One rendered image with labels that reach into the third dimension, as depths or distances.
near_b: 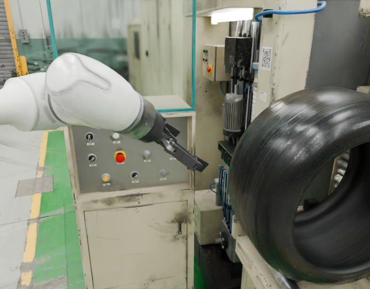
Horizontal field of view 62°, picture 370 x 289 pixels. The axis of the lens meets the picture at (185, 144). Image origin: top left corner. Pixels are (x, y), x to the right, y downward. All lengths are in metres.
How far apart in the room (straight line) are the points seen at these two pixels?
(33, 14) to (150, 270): 8.43
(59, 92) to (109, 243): 1.14
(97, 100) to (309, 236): 0.92
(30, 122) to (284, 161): 0.54
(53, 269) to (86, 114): 2.09
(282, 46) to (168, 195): 0.82
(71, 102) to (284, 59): 0.75
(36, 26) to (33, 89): 8.88
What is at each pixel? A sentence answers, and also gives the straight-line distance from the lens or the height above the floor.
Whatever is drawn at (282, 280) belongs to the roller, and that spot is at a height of 0.91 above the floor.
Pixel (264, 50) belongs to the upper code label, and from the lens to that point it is 1.14.
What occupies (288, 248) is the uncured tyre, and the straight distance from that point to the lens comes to 0.86.
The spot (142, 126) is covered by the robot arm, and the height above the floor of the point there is 1.42.
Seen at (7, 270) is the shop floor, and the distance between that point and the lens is 2.70.
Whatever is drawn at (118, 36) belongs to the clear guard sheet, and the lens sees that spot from 1.29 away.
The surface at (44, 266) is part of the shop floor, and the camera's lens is 2.62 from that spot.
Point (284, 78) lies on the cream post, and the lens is 1.10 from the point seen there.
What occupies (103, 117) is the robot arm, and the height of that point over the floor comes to 1.46.
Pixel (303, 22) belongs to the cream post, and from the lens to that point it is 1.12.
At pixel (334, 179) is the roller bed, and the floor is 0.98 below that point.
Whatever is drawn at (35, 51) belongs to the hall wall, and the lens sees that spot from 9.52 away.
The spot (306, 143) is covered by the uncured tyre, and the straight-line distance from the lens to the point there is 0.76.
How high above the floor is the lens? 1.60
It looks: 20 degrees down
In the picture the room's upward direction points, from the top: straight up
